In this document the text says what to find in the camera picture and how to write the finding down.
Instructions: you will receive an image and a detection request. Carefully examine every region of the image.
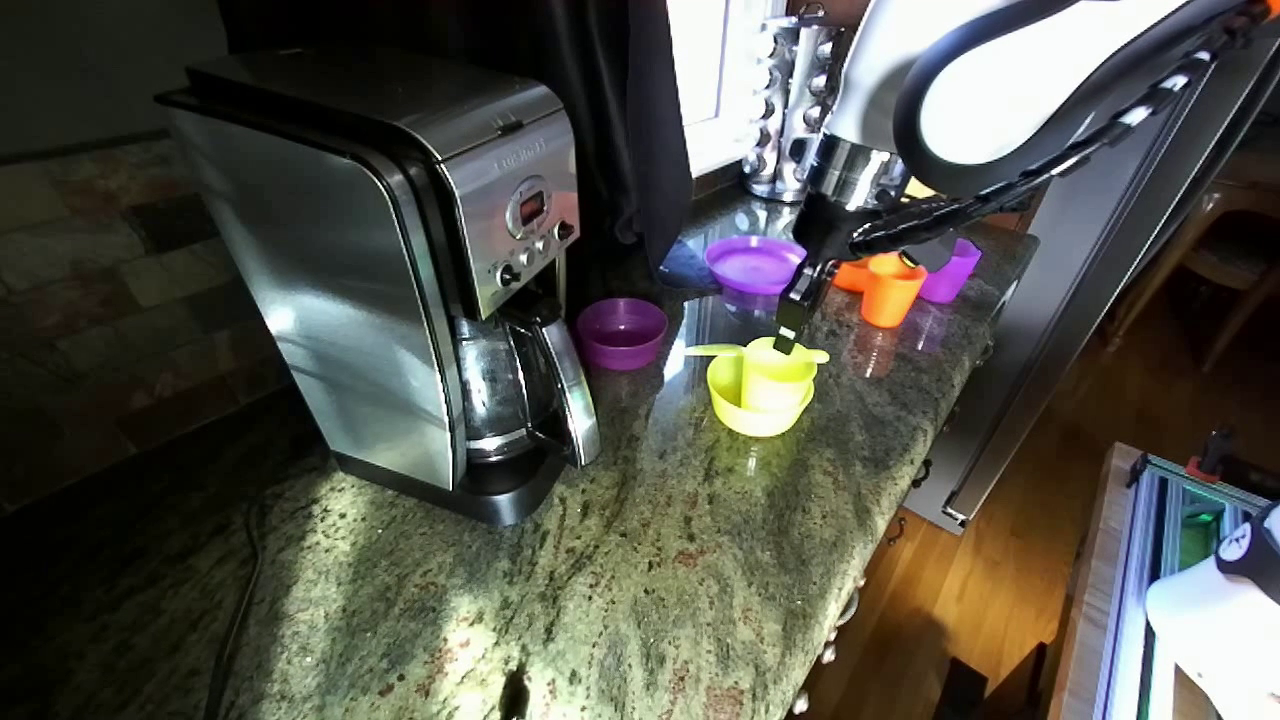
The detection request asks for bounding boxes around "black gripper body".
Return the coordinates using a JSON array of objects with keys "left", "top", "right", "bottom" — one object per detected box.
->
[{"left": 791, "top": 198, "right": 959, "bottom": 271}]

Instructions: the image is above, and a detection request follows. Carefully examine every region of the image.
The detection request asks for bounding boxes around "yellow plastic cup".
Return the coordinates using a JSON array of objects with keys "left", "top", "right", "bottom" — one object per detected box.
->
[{"left": 741, "top": 358, "right": 803, "bottom": 414}]

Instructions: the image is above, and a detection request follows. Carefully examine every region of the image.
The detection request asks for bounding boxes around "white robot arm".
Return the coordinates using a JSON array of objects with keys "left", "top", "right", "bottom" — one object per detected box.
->
[{"left": 772, "top": 0, "right": 1276, "bottom": 354}]

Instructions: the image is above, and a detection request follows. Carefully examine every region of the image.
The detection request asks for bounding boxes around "orange plastic cup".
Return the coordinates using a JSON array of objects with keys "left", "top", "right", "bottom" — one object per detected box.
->
[{"left": 860, "top": 253, "right": 927, "bottom": 329}]

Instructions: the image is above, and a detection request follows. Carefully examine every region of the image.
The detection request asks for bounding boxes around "purple plastic cup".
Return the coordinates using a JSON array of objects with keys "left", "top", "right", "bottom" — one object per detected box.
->
[{"left": 920, "top": 241, "right": 985, "bottom": 306}]

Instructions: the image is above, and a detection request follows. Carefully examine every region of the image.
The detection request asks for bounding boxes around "purple plastic plate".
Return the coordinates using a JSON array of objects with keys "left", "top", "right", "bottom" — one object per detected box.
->
[{"left": 704, "top": 236, "right": 803, "bottom": 297}]

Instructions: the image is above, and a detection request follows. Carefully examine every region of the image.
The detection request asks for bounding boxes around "yellow plastic bowl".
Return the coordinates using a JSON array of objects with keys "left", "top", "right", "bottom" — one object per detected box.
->
[{"left": 704, "top": 337, "right": 825, "bottom": 438}]

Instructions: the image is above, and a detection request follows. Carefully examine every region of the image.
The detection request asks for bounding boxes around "small purple bowl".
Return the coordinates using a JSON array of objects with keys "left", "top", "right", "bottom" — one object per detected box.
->
[{"left": 576, "top": 297, "right": 669, "bottom": 373}]

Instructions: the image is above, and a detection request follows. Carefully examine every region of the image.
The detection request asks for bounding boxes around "stainless steel coffee maker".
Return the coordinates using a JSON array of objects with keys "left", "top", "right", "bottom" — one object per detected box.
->
[{"left": 159, "top": 46, "right": 601, "bottom": 524}]

